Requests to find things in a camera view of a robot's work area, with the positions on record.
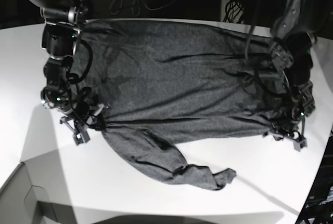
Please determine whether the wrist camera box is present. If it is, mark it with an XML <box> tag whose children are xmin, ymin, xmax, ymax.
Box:
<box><xmin>293</xmin><ymin>137</ymin><xmax>308</xmax><ymax>152</ymax></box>
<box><xmin>73</xmin><ymin>133</ymin><xmax>90</xmax><ymax>146</ymax></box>

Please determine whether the dark grey t-shirt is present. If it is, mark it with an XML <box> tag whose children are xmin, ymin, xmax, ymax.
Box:
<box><xmin>72</xmin><ymin>19</ymin><xmax>310</xmax><ymax>191</ymax></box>

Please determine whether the black cable bundle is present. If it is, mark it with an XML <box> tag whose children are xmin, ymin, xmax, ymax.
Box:
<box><xmin>224</xmin><ymin>0</ymin><xmax>245</xmax><ymax>24</ymax></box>

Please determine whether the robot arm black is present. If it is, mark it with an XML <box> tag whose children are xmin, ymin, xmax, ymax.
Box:
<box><xmin>245</xmin><ymin>0</ymin><xmax>332</xmax><ymax>149</ymax></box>
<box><xmin>29</xmin><ymin>0</ymin><xmax>104</xmax><ymax>144</ymax></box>

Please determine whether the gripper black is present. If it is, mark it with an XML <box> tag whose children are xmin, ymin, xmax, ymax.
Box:
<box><xmin>59</xmin><ymin>103</ymin><xmax>106</xmax><ymax>137</ymax></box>
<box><xmin>262</xmin><ymin>116</ymin><xmax>306</xmax><ymax>142</ymax></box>

